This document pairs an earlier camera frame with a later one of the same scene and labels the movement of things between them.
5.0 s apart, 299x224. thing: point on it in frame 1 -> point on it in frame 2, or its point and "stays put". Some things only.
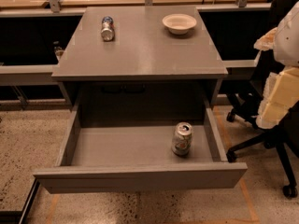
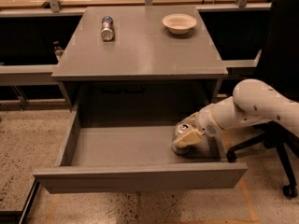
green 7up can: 181,138 stays put
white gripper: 288,42 -> 206,121
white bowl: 178,23 stays put
